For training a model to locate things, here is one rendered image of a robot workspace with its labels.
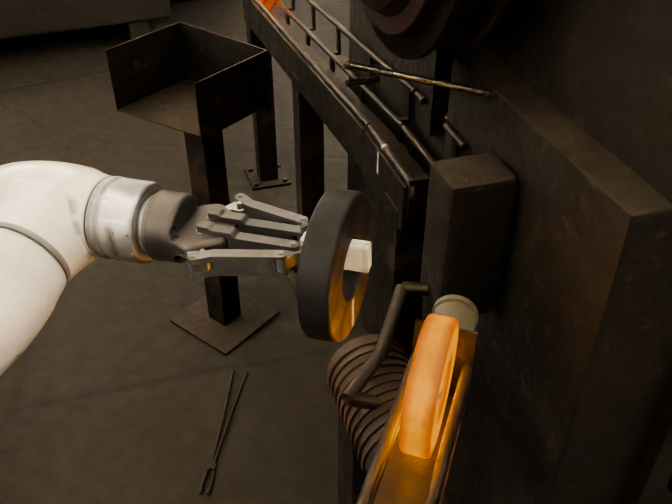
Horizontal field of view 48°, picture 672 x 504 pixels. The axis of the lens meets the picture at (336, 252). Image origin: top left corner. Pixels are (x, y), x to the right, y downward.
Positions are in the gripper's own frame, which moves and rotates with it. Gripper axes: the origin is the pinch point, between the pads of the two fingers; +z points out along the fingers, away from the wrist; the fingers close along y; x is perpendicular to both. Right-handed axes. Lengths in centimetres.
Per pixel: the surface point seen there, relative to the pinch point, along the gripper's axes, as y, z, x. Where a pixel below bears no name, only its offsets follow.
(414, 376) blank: 4.9, 9.3, -10.3
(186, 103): -73, -58, -24
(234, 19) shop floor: -271, -143, -79
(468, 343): -7.7, 12.9, -16.4
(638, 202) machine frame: -17.0, 28.6, -0.4
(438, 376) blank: 4.4, 11.6, -10.1
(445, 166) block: -30.2, 5.4, -6.5
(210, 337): -63, -57, -83
